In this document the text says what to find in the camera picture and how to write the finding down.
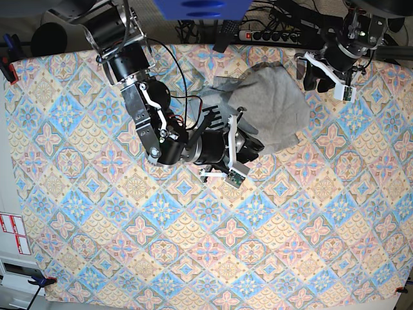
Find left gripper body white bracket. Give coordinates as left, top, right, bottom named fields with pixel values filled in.
left=294, top=52, right=357, bottom=102

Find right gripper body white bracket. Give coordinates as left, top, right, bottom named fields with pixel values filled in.
left=198, top=108, right=264, bottom=188

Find grey T-shirt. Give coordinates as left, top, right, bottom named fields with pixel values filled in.
left=199, top=62, right=310, bottom=155

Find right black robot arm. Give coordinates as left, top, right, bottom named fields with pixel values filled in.
left=50, top=1, right=264, bottom=188

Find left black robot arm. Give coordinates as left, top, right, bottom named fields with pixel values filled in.
left=296, top=1, right=387, bottom=103

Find black power strip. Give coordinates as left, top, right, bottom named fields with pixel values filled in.
left=238, top=30, right=300, bottom=45

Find patterned tile tablecloth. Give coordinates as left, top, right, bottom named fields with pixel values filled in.
left=5, top=51, right=412, bottom=309

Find blue box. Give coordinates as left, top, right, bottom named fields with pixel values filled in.
left=154, top=0, right=252, bottom=21

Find small orange clamp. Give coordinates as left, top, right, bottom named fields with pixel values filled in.
left=396, top=287, right=408, bottom=294

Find orange black clamp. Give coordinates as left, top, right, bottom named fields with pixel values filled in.
left=28, top=276, right=57, bottom=288

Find red white stickers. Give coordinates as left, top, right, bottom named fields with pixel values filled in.
left=1, top=213, right=31, bottom=255

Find red black clamp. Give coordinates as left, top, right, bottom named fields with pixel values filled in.
left=1, top=34, right=18, bottom=85

